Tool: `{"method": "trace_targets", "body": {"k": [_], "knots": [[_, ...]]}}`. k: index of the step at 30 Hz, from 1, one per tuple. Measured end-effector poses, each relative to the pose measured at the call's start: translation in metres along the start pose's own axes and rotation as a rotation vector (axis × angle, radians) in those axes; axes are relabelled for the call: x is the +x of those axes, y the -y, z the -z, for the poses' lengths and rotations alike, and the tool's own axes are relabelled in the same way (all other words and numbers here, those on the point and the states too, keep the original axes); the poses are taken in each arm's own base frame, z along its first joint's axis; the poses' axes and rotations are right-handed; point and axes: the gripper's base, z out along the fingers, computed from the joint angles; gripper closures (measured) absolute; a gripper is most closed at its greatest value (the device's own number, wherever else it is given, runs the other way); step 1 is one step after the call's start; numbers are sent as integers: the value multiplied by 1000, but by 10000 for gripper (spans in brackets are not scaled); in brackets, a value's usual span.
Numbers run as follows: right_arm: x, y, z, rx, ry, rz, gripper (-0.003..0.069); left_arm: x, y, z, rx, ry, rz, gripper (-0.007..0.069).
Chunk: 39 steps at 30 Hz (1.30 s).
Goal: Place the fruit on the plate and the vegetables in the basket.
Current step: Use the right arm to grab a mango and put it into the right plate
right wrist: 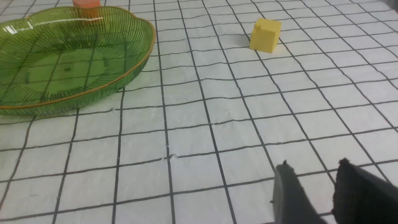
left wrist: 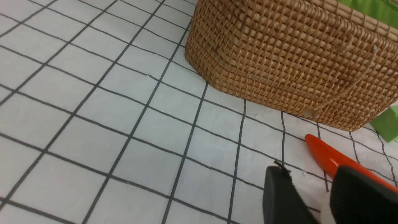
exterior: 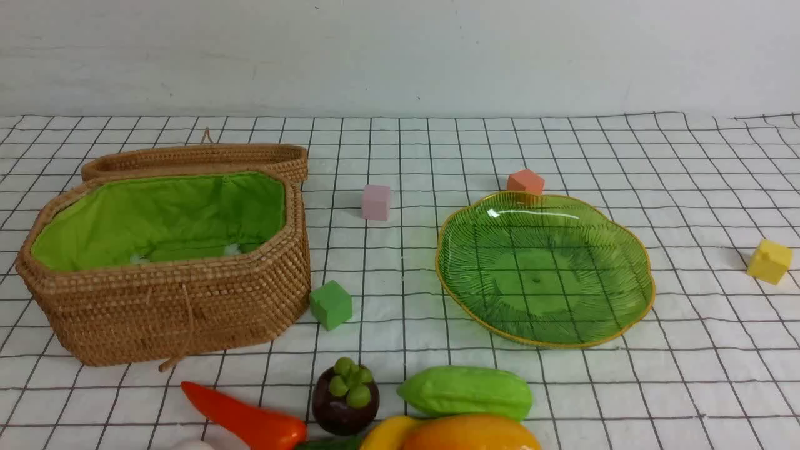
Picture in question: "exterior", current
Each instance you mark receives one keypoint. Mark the orange foam cube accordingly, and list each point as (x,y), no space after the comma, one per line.
(526,180)

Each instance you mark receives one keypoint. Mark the purple mangosteen toy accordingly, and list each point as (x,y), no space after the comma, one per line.
(346,398)

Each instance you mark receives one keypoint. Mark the green chayote gourd toy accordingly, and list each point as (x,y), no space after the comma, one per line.
(441,391)

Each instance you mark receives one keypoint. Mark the white black grid tablecloth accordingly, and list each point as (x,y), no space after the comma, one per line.
(713,366)

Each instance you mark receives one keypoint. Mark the yellow foam cube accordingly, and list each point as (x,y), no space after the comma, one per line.
(770,262)

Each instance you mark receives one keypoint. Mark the green foam cube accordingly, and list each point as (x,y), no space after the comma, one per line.
(331,305)

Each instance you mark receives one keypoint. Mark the red chili pepper toy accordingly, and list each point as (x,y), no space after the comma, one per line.
(258,428)

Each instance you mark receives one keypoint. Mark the white radish toy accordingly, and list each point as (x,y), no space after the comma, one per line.
(191,444)

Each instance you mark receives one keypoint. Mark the pink foam cube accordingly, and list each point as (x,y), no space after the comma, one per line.
(376,202)

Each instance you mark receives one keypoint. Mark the woven rattan basket green lining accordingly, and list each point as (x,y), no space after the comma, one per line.
(169,263)

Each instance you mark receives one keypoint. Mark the orange mango toy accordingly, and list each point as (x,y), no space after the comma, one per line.
(476,431)

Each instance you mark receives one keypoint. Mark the yellow banana toy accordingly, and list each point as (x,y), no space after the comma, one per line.
(391,433)

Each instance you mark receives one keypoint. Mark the green glass leaf plate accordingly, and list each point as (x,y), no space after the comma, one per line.
(546,271)

